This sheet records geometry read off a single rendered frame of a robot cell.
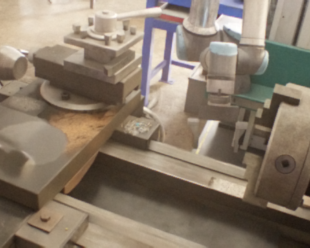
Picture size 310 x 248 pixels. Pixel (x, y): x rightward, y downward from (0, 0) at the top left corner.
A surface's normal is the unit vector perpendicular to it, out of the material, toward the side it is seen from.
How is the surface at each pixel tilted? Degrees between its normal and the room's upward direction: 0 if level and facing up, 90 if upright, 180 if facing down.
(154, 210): 6
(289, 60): 90
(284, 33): 90
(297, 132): 46
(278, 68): 90
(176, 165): 0
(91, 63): 0
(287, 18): 90
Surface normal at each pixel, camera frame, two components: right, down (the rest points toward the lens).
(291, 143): -0.24, -0.05
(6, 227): 0.11, -0.83
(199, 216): -0.02, -0.72
